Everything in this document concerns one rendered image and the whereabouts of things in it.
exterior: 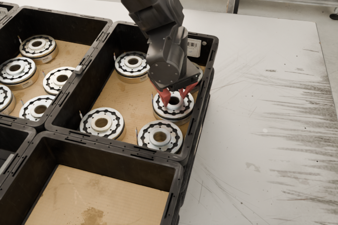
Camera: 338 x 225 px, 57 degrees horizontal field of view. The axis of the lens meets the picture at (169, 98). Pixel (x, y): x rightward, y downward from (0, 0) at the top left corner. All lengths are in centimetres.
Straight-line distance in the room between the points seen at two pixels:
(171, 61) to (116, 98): 31
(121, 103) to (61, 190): 26
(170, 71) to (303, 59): 74
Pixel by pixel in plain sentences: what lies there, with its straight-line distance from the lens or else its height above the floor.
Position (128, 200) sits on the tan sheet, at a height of 83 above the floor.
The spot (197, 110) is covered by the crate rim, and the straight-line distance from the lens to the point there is 66.
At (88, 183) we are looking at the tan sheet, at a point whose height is 83.
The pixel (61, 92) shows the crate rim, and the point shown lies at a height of 93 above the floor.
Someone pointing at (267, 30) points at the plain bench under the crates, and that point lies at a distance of 133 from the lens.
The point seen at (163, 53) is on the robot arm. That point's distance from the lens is 55.
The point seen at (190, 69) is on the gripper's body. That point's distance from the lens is 70.
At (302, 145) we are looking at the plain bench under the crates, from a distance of 96.
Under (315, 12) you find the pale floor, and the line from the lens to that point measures 294.
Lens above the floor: 144
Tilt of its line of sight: 48 degrees down
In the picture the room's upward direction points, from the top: straight up
